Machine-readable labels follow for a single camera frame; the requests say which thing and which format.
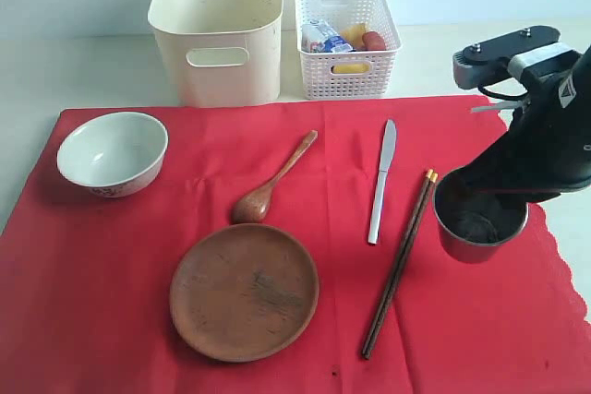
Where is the brown wooden plate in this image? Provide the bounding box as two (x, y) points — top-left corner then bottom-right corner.
(169, 223), (320, 363)

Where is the red sausage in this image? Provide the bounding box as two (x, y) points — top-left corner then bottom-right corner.
(362, 31), (387, 51)

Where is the red table cloth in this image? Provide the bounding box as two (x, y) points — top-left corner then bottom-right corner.
(1, 96), (590, 393)

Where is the blue white milk carton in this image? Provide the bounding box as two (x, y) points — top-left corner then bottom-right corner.
(301, 19), (354, 54)

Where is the yellow cheese wedge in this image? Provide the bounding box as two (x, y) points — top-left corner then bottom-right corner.
(340, 23), (367, 51)

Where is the cream plastic bin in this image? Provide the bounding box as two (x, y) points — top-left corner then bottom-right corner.
(148, 0), (283, 107)

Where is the white perforated plastic basket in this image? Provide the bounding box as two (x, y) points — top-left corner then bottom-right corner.
(295, 0), (401, 100)

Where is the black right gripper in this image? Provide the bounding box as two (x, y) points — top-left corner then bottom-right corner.
(454, 45), (590, 203)

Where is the wooden spoon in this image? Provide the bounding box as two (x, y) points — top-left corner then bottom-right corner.
(231, 130), (319, 223)

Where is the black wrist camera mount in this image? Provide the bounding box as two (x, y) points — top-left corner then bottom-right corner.
(452, 25), (581, 90)

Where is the silver table knife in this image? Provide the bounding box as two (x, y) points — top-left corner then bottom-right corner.
(368, 119), (397, 245)

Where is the white ceramic bowl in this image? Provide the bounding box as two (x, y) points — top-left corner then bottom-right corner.
(56, 112), (169, 198)

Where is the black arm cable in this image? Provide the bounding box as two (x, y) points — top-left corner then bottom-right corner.
(475, 82), (530, 102)

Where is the stainless steel cup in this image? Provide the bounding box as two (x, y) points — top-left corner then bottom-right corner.
(433, 169), (529, 264)

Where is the yellow orange fruit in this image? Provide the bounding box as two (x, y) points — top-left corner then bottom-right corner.
(332, 63), (370, 75)

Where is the dark wooden chopstick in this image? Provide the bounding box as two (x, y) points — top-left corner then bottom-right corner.
(361, 169), (434, 360)
(375, 171), (438, 345)

